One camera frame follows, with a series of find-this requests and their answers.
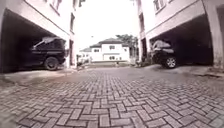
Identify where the tree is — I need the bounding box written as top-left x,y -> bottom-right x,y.
115,33 -> 139,58

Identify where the black off-road car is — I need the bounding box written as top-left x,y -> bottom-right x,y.
23,36 -> 70,72

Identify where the grey brick paved road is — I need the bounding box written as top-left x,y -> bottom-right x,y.
0,66 -> 224,128

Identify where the dark car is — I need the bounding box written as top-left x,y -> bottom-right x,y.
150,39 -> 180,70

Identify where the white house with dark roof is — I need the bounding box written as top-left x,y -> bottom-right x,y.
79,38 -> 132,63

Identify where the pale concrete driveway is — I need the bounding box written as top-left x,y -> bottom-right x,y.
143,63 -> 224,78
0,67 -> 80,84

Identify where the pale building with carport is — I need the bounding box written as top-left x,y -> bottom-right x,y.
134,0 -> 224,70
0,0 -> 86,74

